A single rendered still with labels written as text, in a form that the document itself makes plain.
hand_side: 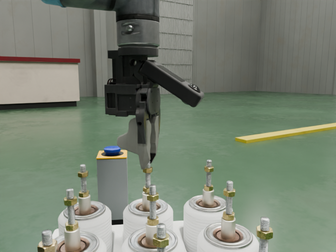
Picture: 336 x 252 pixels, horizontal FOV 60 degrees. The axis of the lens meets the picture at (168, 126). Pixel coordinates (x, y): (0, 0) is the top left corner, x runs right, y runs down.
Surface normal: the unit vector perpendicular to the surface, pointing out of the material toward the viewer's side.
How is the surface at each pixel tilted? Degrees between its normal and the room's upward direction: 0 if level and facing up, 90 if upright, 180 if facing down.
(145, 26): 90
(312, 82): 90
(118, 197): 90
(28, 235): 0
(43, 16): 90
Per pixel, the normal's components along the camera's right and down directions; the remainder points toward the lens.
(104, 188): 0.13, 0.16
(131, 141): -0.25, 0.07
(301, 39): -0.85, 0.08
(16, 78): 0.53, 0.14
